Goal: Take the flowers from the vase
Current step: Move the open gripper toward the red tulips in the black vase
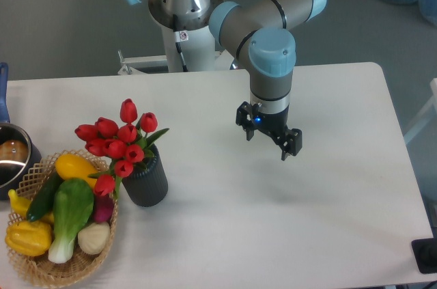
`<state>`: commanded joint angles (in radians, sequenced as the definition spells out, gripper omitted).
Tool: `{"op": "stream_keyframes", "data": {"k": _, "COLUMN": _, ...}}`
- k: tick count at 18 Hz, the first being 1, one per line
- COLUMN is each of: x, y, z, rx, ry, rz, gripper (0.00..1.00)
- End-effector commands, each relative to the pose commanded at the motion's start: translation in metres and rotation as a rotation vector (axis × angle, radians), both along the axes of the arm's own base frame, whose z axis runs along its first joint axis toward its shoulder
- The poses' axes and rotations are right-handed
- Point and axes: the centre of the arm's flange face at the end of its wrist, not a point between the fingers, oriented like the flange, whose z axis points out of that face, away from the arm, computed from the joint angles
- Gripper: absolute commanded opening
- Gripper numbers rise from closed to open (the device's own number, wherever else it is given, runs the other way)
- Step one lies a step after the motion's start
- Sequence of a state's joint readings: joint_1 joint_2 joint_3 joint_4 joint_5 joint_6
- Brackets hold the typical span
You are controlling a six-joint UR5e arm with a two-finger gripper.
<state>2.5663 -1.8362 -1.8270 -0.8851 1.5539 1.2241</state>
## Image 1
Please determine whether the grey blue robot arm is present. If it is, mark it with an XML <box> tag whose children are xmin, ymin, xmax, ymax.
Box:
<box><xmin>127</xmin><ymin>0</ymin><xmax>327</xmax><ymax>157</ymax></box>

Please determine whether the yellow bell pepper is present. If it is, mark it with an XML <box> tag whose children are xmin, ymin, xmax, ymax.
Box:
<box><xmin>5</xmin><ymin>221</ymin><xmax>53</xmax><ymax>257</ymax></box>

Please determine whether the woven wicker basket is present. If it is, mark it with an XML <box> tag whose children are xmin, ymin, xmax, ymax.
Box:
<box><xmin>6</xmin><ymin>150</ymin><xmax>118</xmax><ymax>288</ymax></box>

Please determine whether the yellow banana-shaped vegetable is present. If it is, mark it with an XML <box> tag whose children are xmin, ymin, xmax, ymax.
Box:
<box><xmin>8</xmin><ymin>189</ymin><xmax>54</xmax><ymax>225</ymax></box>

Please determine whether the brown bread in pot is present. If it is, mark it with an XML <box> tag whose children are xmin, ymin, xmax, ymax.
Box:
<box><xmin>0</xmin><ymin>139</ymin><xmax>29</xmax><ymax>163</ymax></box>

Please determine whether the dark grey ribbed vase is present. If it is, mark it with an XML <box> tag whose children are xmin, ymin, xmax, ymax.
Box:
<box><xmin>122</xmin><ymin>145</ymin><xmax>169</xmax><ymax>207</ymax></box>

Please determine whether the green bok choy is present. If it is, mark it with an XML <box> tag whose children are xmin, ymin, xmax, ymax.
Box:
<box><xmin>48</xmin><ymin>178</ymin><xmax>94</xmax><ymax>264</ymax></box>

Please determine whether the black device at table edge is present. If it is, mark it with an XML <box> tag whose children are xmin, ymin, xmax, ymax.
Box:
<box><xmin>411</xmin><ymin>238</ymin><xmax>436</xmax><ymax>274</ymax></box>

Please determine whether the white furniture frame right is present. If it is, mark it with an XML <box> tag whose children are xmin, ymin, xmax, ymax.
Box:
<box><xmin>404</xmin><ymin>78</ymin><xmax>436</xmax><ymax>145</ymax></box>

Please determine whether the black cable on pedestal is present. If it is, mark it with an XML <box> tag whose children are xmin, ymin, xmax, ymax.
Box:
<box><xmin>172</xmin><ymin>14</ymin><xmax>189</xmax><ymax>73</ymax></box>

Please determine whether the purple radish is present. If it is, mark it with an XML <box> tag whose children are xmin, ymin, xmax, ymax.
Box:
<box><xmin>92</xmin><ymin>195</ymin><xmax>115</xmax><ymax>223</ymax></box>

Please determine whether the beige garlic bulb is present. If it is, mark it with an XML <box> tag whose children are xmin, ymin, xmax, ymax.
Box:
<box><xmin>78</xmin><ymin>222</ymin><xmax>110</xmax><ymax>255</ymax></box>

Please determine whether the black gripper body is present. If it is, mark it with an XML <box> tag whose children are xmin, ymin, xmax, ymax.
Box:
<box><xmin>250</xmin><ymin>105</ymin><xmax>289</xmax><ymax>137</ymax></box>

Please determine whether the dark green cucumber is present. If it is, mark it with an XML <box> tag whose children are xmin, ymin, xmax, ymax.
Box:
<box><xmin>26</xmin><ymin>171</ymin><xmax>64</xmax><ymax>221</ymax></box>

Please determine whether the yellow squash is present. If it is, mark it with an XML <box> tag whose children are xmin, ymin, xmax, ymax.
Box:
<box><xmin>55</xmin><ymin>154</ymin><xmax>98</xmax><ymax>189</ymax></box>

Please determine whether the dark blue saucepan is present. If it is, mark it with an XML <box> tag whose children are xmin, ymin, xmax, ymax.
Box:
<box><xmin>1</xmin><ymin>62</ymin><xmax>41</xmax><ymax>201</ymax></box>

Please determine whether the red tulip bouquet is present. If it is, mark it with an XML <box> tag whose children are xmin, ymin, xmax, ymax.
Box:
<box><xmin>74</xmin><ymin>98</ymin><xmax>169</xmax><ymax>197</ymax></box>

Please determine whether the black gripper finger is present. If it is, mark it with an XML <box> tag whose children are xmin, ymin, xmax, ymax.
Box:
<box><xmin>236</xmin><ymin>102</ymin><xmax>255</xmax><ymax>141</ymax></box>
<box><xmin>273</xmin><ymin>127</ymin><xmax>302</xmax><ymax>161</ymax></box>

